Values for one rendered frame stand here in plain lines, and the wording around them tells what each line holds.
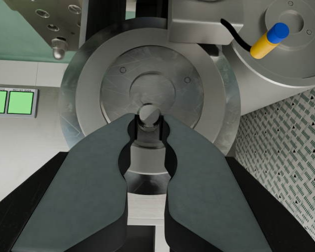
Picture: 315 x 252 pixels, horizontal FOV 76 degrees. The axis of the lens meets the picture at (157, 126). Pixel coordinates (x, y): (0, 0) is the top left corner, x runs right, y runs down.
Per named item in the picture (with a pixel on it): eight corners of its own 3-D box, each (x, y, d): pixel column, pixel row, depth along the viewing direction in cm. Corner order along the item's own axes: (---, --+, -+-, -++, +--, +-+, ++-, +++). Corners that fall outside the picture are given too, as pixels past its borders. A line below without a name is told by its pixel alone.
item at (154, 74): (210, 52, 15) (198, 153, 14) (202, 64, 17) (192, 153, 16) (109, 35, 15) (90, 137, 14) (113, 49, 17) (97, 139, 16)
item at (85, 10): (100, -133, 20) (84, 46, 17) (125, 22, 43) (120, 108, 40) (95, -133, 20) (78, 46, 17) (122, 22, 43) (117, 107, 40)
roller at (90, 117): (225, 31, 16) (227, 176, 15) (177, 105, 42) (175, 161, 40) (81, 22, 16) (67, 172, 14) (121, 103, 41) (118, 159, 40)
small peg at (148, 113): (150, 132, 11) (131, 115, 11) (149, 136, 14) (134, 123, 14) (166, 113, 11) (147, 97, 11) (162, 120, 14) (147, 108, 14)
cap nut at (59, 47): (64, 39, 48) (62, 57, 47) (70, 47, 52) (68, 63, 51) (48, 38, 48) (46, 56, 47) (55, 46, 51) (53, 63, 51)
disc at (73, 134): (239, 22, 18) (243, 197, 16) (237, 25, 18) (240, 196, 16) (66, 10, 17) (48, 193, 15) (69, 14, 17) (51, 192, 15)
